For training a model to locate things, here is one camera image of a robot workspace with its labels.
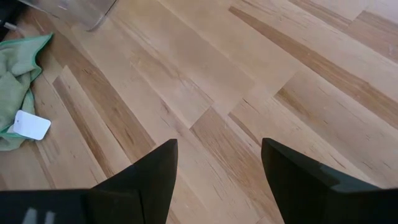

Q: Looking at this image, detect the clear plastic bin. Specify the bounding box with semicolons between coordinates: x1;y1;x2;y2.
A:
17;0;118;32

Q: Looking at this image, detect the white paper tag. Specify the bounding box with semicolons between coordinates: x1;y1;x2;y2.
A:
12;110;52;141

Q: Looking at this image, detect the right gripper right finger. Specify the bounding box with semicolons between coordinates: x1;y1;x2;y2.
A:
261;138;380;224

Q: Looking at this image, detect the green microfiber towel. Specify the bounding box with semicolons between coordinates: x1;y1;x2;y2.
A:
0;32;54;152

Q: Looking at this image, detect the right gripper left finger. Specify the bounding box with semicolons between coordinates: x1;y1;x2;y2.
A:
90;139;178;224

